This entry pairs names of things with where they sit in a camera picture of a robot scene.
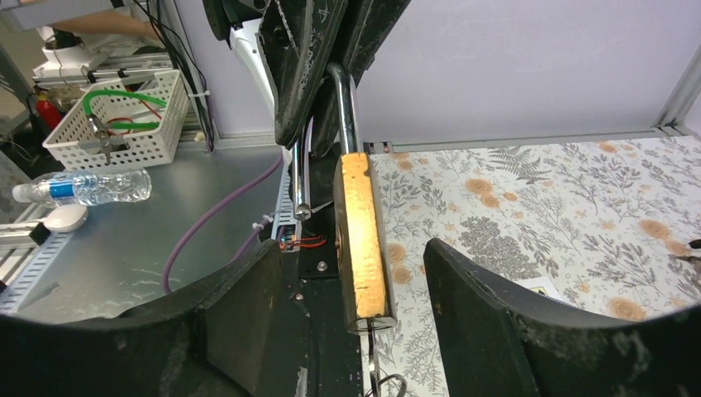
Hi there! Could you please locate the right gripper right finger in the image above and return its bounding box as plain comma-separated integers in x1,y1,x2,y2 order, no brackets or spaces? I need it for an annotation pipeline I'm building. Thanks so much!
423,238,700,396

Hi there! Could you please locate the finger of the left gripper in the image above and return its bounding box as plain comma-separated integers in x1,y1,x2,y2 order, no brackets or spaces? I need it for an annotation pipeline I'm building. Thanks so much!
310,0,410,157
259,0,347,149

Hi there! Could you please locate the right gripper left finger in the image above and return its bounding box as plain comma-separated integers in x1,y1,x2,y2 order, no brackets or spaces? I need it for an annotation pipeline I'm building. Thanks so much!
1,241,282,396

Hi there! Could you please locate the small padlock key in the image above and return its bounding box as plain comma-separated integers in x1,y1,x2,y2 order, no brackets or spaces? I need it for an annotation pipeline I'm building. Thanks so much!
365,328,408,397

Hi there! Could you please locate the brass padlock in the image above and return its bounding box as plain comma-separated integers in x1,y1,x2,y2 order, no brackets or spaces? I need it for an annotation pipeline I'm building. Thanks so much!
327,63,397,335

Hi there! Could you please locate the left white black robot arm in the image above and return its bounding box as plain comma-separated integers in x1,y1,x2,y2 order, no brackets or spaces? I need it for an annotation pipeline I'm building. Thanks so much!
203,0,410,156

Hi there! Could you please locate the floral tablecloth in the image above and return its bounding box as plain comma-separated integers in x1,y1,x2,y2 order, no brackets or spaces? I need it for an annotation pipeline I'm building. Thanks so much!
373,136,700,396

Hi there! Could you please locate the white plastic basket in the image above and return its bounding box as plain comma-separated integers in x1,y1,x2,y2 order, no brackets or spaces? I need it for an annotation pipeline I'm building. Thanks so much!
43,69,190,170

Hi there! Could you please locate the plastic water bottle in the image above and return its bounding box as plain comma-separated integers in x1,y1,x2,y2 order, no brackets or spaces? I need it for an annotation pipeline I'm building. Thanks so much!
12,169,152,208

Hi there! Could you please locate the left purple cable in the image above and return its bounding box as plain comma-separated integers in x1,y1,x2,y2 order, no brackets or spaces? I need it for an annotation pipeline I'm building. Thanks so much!
161,153,286,296

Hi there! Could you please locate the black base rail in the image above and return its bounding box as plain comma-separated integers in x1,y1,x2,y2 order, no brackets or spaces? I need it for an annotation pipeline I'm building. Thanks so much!
286,143,363,396

